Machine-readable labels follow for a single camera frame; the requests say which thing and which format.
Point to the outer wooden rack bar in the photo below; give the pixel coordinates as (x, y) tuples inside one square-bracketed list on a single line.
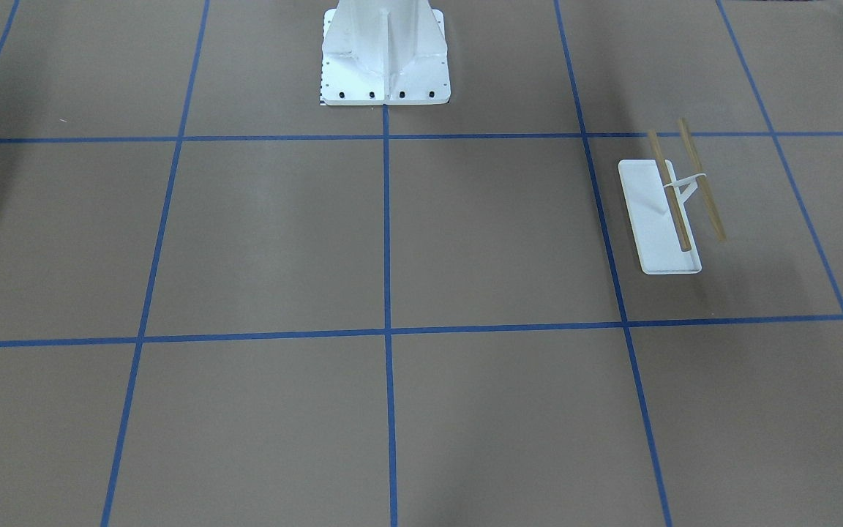
[(705, 184)]

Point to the white towel rack tray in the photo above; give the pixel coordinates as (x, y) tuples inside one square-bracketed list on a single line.
[(658, 248)]

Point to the brown paper table cover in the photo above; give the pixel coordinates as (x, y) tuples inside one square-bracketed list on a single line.
[(223, 303)]

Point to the white camera mast base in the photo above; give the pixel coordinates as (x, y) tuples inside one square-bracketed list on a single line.
[(384, 53)]

